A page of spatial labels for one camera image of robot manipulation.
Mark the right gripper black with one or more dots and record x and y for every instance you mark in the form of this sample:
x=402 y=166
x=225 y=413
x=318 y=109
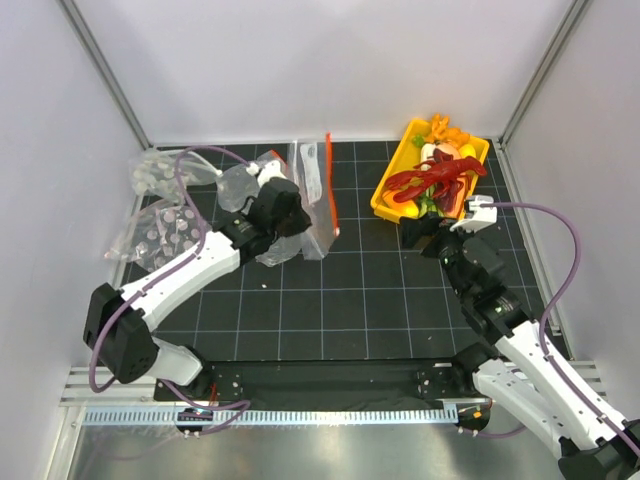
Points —
x=412 y=229

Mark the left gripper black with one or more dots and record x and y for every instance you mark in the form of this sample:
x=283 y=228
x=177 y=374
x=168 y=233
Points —
x=302 y=220

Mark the red toy lobster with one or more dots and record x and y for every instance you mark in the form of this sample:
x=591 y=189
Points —
x=409 y=184

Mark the clear bag orange zipper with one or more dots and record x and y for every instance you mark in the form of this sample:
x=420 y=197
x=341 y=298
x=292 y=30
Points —
x=309 y=164

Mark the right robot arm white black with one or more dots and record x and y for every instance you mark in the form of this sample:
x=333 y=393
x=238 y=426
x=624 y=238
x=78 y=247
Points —
x=517 y=365

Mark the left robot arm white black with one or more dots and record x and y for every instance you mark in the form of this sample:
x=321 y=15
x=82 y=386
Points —
x=121 y=321

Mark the clear bag blue zipper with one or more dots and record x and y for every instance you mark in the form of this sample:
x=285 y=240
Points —
x=235 y=185

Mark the bag of pink discs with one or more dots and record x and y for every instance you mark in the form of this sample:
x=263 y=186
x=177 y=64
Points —
x=156 y=235

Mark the bag of white pieces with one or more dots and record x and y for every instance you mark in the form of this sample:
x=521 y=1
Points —
x=153 y=173

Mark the toy green onion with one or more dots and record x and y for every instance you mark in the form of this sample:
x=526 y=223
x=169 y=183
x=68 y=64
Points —
x=428 y=203

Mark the yellow plastic tray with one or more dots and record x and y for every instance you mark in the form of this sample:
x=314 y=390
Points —
x=409 y=155

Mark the toy meat slab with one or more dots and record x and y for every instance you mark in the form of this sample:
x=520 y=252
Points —
x=454 y=198

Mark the black grid mat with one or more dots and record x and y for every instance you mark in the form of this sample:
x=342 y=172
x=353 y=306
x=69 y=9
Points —
x=368 y=299

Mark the yellow toy lemon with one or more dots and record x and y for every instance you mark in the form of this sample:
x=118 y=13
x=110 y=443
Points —
x=467 y=150

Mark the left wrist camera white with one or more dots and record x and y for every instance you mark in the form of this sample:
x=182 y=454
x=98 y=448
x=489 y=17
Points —
x=263 y=173

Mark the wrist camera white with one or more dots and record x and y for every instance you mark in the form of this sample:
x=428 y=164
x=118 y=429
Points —
x=481 y=214
x=263 y=173

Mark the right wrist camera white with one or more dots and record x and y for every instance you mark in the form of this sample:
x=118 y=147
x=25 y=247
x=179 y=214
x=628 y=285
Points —
x=481 y=214

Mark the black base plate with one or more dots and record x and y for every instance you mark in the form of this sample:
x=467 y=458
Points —
x=341 y=385

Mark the slotted cable duct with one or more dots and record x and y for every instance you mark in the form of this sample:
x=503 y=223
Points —
x=173 y=415

